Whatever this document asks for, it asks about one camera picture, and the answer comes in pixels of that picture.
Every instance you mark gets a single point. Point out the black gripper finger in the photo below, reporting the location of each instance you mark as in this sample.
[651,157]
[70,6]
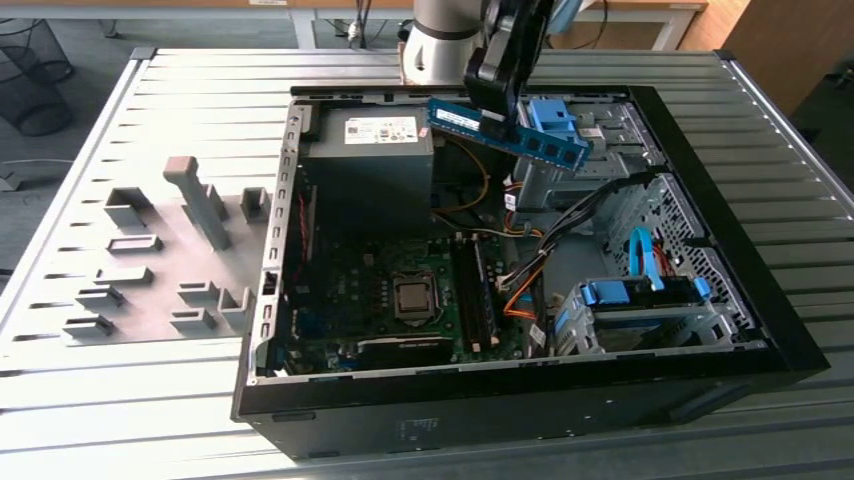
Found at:
[489,85]

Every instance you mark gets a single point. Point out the blue RAM stick white label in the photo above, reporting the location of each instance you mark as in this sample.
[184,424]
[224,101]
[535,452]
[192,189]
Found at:
[547,147]

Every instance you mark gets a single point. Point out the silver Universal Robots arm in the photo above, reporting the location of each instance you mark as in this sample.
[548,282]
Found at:
[436,50]

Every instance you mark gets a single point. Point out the white framed wooden desk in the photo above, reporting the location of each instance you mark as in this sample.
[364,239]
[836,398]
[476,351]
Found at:
[633,15]

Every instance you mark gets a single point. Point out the grey metal drive cage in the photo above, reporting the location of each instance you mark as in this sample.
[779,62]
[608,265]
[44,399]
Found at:
[580,185]

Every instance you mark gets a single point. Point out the grey power supply unit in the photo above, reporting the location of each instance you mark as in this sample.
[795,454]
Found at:
[373,170]

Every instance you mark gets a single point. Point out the brown wooden cabinet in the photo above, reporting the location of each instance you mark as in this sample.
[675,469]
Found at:
[787,40]

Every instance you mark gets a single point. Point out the CPU with silver top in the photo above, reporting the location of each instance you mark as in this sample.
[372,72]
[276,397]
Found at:
[413,296]

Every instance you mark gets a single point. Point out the hard disk in blue carrier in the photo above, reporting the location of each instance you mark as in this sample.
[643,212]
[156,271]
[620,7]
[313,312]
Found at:
[607,292]

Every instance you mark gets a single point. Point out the green motherboard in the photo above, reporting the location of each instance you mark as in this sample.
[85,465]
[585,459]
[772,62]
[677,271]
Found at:
[347,300]

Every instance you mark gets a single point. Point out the small blue bay latch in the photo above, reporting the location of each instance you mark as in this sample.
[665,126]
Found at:
[563,322]

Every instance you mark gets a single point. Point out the grey parts rack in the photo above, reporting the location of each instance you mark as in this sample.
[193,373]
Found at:
[200,220]

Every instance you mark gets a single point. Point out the grey metal disk bay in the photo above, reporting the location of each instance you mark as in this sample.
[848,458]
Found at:
[667,320]

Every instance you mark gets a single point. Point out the black graphics card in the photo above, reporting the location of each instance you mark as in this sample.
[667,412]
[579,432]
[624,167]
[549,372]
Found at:
[400,350]

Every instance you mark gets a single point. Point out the black open PC case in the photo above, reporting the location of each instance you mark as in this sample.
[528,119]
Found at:
[467,415]

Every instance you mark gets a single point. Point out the grey floor stand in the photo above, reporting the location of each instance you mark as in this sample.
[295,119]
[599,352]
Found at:
[9,180]

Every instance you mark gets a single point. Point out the blue plastic drive bracket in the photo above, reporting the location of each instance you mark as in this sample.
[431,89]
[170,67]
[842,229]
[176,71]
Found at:
[549,112]

